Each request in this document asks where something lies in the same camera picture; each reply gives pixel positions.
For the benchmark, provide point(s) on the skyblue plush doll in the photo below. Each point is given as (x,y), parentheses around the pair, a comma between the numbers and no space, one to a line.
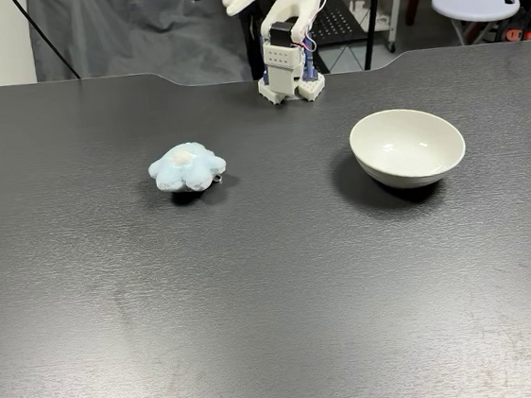
(186,169)

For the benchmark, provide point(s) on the white bowl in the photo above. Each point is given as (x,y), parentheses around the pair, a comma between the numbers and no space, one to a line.
(407,146)

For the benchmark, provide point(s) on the black upright stand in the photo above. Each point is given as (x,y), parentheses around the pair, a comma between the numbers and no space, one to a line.
(251,43)

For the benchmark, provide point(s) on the black metal shelf rack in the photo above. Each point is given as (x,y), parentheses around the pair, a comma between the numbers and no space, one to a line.
(337,20)

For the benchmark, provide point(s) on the blue clamp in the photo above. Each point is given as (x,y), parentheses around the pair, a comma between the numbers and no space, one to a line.
(310,61)

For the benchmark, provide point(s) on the grey cloth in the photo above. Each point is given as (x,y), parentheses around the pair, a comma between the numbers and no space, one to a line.
(111,39)

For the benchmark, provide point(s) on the thin black pole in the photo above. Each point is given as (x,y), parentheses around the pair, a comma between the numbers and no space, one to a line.
(44,37)

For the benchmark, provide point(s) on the white round stool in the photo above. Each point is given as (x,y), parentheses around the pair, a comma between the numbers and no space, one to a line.
(468,2)

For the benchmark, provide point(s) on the orange black tool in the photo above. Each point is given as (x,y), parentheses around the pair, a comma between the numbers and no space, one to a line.
(512,34)

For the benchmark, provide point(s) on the white metal rack frame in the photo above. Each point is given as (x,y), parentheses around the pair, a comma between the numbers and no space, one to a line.
(397,0)

